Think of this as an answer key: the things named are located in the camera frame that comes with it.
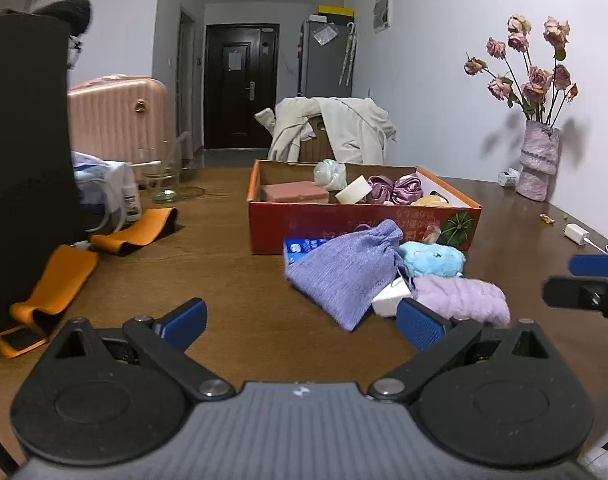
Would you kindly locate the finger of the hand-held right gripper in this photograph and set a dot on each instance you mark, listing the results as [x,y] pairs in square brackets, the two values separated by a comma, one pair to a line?
[569,292]
[596,265]

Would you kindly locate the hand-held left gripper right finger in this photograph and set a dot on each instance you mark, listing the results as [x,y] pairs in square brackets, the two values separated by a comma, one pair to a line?
[420,325]

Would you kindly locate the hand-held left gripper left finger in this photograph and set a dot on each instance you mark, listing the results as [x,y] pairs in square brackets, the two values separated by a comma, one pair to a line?
[186,319]

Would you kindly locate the plain white rectangular box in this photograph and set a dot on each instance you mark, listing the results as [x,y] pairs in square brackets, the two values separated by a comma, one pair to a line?
[390,301]

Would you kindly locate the lavender plush headband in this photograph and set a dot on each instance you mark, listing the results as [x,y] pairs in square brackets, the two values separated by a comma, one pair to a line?
[461,300]

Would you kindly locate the blue plush toy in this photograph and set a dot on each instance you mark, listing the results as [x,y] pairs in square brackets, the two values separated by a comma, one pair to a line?
[431,258]

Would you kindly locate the white yellow knitted plush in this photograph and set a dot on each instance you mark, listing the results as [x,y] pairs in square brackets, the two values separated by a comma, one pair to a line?
[431,201]

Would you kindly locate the red cardboard box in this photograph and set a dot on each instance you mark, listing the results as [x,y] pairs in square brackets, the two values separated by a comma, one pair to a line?
[334,225]

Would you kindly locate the blue carton box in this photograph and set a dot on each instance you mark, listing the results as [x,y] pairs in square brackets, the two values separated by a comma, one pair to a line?
[301,250]

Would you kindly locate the purple satin scrunchie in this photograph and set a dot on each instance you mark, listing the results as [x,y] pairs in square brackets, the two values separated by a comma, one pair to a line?
[396,190]

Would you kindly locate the pink layered sponge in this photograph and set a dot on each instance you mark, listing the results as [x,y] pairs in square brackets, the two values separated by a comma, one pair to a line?
[294,192]

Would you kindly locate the iridescent sheer scrunchie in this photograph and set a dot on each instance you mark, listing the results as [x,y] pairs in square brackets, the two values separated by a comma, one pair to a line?
[329,172]

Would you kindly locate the white charger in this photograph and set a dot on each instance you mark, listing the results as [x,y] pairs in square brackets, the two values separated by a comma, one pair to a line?
[574,234]

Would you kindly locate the gold candy wrapper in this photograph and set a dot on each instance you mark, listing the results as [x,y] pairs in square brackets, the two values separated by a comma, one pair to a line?
[546,218]

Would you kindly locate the lavender textured vase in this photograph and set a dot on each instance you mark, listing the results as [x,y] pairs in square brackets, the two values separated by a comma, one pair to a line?
[538,160]

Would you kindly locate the small white spray bottle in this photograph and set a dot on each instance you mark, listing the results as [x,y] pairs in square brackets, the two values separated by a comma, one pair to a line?
[131,202]

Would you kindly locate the clear glass cup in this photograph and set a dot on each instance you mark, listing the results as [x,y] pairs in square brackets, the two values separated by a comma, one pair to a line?
[161,180]

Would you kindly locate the white cotton swab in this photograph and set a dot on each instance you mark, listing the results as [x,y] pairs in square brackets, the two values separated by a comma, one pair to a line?
[148,165]

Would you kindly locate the blue white tissue pack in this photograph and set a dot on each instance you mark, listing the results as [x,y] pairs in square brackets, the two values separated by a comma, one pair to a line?
[96,182]

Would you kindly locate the dried pink roses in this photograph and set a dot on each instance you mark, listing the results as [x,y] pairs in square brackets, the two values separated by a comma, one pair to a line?
[534,80]

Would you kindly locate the wooden chair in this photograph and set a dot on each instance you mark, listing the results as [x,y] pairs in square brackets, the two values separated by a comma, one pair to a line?
[318,145]

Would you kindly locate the pink ribbed suitcase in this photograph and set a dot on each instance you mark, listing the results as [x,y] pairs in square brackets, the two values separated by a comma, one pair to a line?
[118,120]

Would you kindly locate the beige jacket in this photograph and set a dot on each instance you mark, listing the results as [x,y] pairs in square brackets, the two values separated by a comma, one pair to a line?
[349,125]

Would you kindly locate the black paper bag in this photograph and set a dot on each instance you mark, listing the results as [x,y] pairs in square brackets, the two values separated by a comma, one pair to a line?
[23,160]

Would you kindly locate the dark entrance door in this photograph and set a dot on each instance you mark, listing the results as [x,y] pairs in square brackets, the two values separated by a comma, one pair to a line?
[241,95]

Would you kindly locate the grey interior door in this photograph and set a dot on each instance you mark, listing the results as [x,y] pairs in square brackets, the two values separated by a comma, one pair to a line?
[183,85]

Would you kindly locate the white paper notice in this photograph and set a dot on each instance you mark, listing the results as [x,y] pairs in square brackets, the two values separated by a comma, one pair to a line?
[234,60]

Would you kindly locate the grey refrigerator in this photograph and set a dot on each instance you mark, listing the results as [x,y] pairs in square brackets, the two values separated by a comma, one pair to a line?
[324,65]

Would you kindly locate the white hanging umbrella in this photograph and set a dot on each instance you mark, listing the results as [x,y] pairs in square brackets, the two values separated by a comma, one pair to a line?
[349,55]

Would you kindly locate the clear plastic bag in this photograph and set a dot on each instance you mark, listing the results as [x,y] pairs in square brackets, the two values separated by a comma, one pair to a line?
[326,34]

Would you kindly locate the yellow box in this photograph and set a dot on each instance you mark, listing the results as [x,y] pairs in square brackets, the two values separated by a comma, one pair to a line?
[335,10]

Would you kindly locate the black knit cloth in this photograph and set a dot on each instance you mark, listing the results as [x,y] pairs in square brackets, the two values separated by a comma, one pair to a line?
[66,10]

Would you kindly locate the wall picture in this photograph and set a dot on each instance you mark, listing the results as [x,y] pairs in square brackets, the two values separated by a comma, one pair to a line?
[382,12]

